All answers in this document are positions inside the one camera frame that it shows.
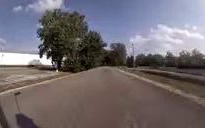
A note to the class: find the dark green tree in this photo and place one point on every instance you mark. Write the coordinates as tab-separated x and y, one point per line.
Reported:
118	53

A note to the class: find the grey asphalt road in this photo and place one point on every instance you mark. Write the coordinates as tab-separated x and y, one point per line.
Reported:
103	96

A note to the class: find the street light pole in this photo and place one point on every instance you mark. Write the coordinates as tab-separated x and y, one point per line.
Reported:
133	55

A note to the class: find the large green tree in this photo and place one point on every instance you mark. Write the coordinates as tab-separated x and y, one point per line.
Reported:
63	36

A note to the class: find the pale concrete kerb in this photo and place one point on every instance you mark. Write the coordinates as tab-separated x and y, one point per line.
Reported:
33	84
176	90

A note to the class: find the row of trees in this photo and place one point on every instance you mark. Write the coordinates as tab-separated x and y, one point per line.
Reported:
176	60

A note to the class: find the grey side road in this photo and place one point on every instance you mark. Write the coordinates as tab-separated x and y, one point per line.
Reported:
183	74

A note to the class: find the grey paved lot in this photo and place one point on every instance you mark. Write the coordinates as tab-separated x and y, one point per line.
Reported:
16	76

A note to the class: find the white low building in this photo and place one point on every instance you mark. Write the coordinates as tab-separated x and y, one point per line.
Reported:
13	58

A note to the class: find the grass verge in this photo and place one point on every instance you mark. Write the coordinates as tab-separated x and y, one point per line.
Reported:
190	85

